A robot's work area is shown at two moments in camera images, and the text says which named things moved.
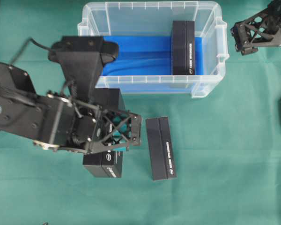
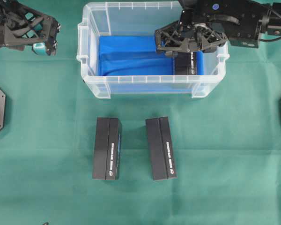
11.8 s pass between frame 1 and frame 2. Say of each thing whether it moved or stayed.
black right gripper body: moved
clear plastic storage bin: stayed
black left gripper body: moved
